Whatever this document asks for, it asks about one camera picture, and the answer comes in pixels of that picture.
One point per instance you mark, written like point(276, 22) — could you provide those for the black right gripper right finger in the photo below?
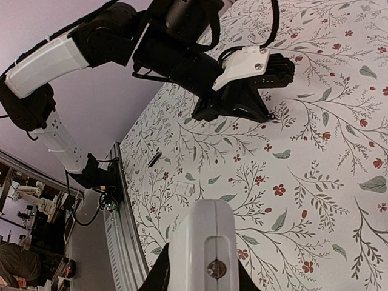
point(245, 281)

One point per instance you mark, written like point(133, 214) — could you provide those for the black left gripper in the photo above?
point(161, 58)

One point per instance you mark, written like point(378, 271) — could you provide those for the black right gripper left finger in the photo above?
point(158, 277)

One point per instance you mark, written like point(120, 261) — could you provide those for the white AC remote control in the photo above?
point(202, 250)

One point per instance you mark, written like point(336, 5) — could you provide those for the clear battery compartment cover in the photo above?
point(184, 188)

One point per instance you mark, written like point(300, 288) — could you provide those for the black battery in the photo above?
point(154, 160)

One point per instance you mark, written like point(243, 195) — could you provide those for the floral patterned table mat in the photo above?
point(308, 190)

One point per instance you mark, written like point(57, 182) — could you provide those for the aluminium front rail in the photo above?
point(127, 259)

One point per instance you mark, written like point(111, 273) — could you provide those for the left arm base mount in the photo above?
point(102, 176)

